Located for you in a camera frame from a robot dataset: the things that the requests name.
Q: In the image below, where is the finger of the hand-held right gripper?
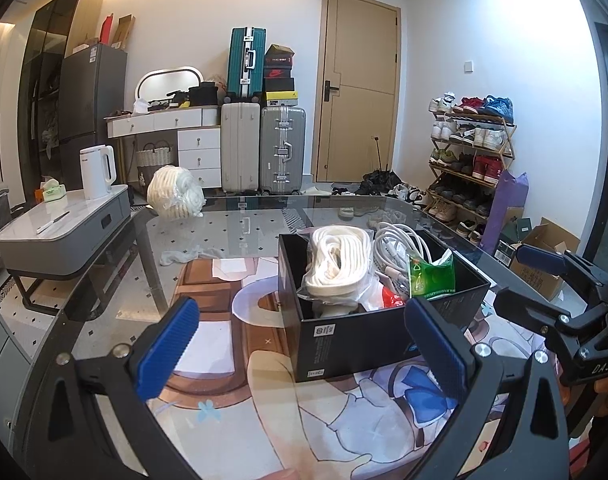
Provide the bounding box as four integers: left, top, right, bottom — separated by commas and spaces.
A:
515, 244, 608, 301
494, 287, 608, 361

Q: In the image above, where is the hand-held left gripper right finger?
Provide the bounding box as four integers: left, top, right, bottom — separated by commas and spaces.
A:
403, 297, 570, 480

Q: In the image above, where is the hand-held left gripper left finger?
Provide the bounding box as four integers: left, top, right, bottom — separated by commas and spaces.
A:
36, 296, 201, 480

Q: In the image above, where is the green snack packet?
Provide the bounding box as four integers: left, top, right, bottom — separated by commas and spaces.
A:
408, 251, 457, 301

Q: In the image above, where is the black cardboard box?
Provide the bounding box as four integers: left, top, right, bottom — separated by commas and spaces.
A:
277, 225, 492, 383

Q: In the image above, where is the white cable bundle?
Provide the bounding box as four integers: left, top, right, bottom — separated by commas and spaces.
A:
373, 222, 437, 286

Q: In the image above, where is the open cardboard box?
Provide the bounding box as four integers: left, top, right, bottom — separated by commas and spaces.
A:
504, 217, 582, 301

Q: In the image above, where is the dark green box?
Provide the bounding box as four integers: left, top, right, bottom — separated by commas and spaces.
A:
501, 217, 527, 246

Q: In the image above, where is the purple bag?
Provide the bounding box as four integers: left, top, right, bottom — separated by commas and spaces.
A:
480, 170, 528, 256

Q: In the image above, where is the glass table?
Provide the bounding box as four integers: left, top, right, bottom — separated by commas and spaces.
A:
14, 195, 608, 480

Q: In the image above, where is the white crumpled cloth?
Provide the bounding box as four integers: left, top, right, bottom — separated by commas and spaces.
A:
160, 245, 220, 267

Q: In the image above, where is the group of shoes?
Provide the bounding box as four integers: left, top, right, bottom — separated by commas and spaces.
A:
428, 92, 515, 246

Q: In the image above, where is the printed cartoon table mat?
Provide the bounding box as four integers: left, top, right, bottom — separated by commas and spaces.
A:
149, 255, 592, 480

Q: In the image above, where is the wooden shoe rack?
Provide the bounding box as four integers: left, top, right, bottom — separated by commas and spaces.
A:
426, 92, 517, 248

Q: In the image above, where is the grey side table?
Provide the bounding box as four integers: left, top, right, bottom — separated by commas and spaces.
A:
0, 183, 133, 316

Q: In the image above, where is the white pen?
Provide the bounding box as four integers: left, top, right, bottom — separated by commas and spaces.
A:
36, 211, 71, 234

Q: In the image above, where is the black umbrella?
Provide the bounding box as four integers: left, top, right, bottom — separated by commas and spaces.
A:
361, 135, 402, 196

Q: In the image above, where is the wicker basket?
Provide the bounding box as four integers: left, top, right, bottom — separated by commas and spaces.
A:
135, 142, 176, 181

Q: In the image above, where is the white electric kettle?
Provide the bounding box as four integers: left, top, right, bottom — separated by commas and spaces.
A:
79, 145, 117, 201

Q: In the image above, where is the green tissue box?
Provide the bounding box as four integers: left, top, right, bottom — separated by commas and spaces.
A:
40, 178, 67, 203

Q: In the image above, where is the white dresser with drawers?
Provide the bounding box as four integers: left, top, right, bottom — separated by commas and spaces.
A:
104, 107, 222, 191

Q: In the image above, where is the beige suitcase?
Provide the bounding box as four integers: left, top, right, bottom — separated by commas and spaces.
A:
220, 101, 261, 195

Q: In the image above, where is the tan wooden door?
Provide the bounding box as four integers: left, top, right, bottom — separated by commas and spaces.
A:
311, 0, 401, 183

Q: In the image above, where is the silver suitcase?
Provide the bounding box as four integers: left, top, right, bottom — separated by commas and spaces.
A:
259, 105, 307, 197

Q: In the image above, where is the black bag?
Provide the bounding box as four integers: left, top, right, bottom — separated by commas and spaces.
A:
188, 85, 220, 107

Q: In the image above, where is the grey refrigerator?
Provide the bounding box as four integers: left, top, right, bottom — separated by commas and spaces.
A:
59, 42, 128, 181

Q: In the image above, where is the white framed mirror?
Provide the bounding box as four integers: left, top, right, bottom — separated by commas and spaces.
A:
135, 65, 205, 103

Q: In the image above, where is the black and yellow shoe box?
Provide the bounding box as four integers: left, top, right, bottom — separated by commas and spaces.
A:
265, 91, 300, 109

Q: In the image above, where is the dark glass cabinet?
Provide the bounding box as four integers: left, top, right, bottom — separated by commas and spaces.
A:
18, 0, 105, 201

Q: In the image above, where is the teal suitcase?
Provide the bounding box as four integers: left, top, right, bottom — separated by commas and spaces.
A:
227, 26, 267, 103

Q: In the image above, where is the flat cardboard box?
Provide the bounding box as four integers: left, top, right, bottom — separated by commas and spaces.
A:
111, 14, 136, 50

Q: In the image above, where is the bagged thick white rope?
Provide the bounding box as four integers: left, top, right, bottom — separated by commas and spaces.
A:
146, 165, 206, 220

